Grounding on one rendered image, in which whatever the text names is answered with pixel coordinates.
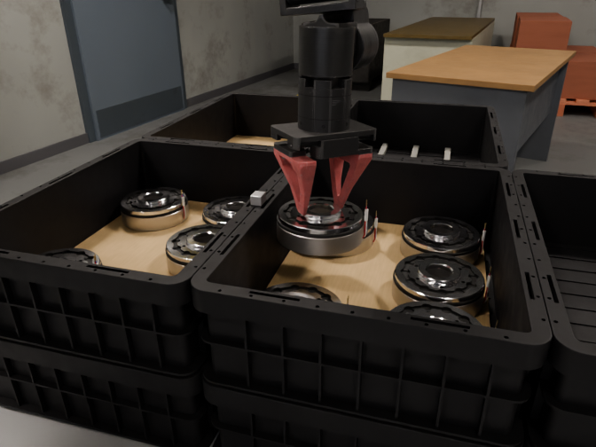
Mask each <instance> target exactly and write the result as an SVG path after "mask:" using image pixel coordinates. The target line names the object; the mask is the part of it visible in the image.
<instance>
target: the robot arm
mask: <svg viewBox="0 0 596 447"><path fill-rule="evenodd" d="M331 1H339V0H279V5H280V15H281V16H297V15H307V14H323V15H319V16H318V19H317V20H316V21H312V22H303V25H300V26H299V84H298V122H292V123H283V124H274V125H271V137H272V138H273V139H275V140H281V138H282V137H283V138H285V139H287V141H278V142H274V154H275V156H276V158H277V160H278V163H279V165H280V167H281V168H282V170H283V172H284V174H285V176H286V179H287V181H288V183H289V184H290V187H291V190H292V194H293V196H294V201H295V205H296V207H297V210H298V212H299V213H300V214H302V215H303V216H306V213H307V210H308V206H309V202H310V194H311V189H312V185H313V180H314V176H315V171H316V166H317V162H316V161H314V160H312V159H311V158H310V157H308V156H306V150H305V149H303V148H305V147H310V156H312V157H314V158H316V159H320V160H322V159H329V162H330V171H331V180H332V190H333V202H334V203H335V204H337V205H338V206H339V207H340V208H343V206H344V204H345V202H346V200H347V198H348V196H349V194H350V192H351V190H352V188H353V186H354V185H355V183H356V182H357V180H358V178H360V176H361V175H362V173H363V172H364V170H365V168H366V167H367V165H368V164H369V162H370V161H371V160H372V157H373V147H372V146H369V145H367V144H364V143H362V142H359V141H360V140H367V139H370V140H372V141H375V140H376V128H374V127H372V126H369V125H366V124H363V123H361V122H357V121H354V120H351V119H350V105H351V89H352V77H351V76H352V74H353V70H356V69H359V68H361V67H365V66H367V65H368V64H370V63H371V62H372V61H373V59H374V58H375V56H376V54H377V51H378V48H379V38H378V35H377V33H376V31H375V29H374V27H373V26H372V25H371V24H370V23H369V12H368V8H367V7H366V0H349V1H348V2H339V3H331V4H316V5H308V6H300V4H314V3H323V2H331ZM344 161H346V162H348V163H349V165H350V167H349V171H348V174H347V176H346V179H345V181H344V184H343V187H342V188H341V174H342V168H343V162H344Z"/></svg>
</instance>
